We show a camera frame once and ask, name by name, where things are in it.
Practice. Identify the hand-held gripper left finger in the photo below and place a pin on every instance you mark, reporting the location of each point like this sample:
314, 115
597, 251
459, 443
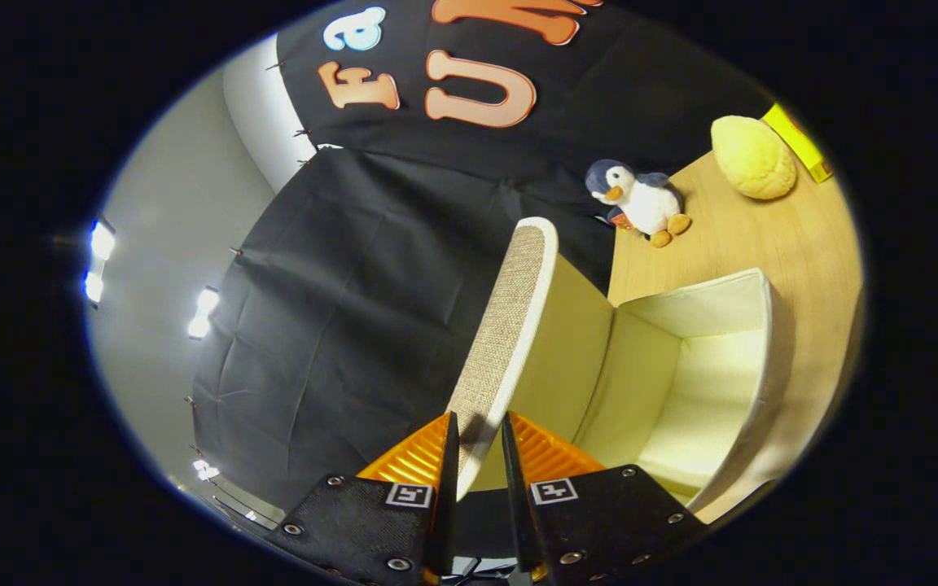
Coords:
449, 505

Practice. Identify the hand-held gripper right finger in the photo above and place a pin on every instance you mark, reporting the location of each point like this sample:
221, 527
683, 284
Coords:
515, 505

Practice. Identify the beige fabric storage box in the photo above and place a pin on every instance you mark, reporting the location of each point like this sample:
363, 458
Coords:
648, 374

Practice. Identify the ceiling light panel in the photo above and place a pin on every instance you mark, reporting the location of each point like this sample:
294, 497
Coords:
98, 260
206, 470
204, 313

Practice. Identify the blue white penguin plush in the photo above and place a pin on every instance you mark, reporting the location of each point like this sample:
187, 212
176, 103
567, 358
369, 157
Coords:
644, 203

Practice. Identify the yellow round bun plush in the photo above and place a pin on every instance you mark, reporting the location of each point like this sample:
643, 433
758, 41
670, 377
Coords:
754, 159

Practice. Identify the yellow book with red circle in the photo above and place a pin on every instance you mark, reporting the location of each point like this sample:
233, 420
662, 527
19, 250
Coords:
799, 142

